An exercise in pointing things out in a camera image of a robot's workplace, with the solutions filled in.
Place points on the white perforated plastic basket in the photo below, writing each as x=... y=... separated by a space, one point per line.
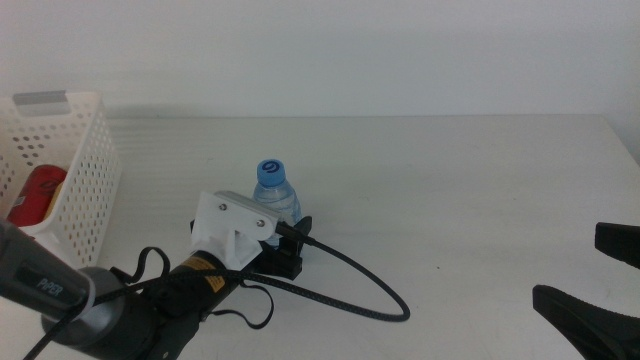
x=95 y=200

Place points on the clear water bottle blue cap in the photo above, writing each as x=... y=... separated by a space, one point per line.
x=280 y=200

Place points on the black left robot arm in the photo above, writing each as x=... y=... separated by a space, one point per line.
x=50 y=290

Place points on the red soda can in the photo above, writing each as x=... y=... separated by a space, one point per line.
x=35 y=195

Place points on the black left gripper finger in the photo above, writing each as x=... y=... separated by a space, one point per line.
x=305 y=222

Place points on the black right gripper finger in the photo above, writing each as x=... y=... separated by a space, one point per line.
x=590 y=320
x=620 y=242

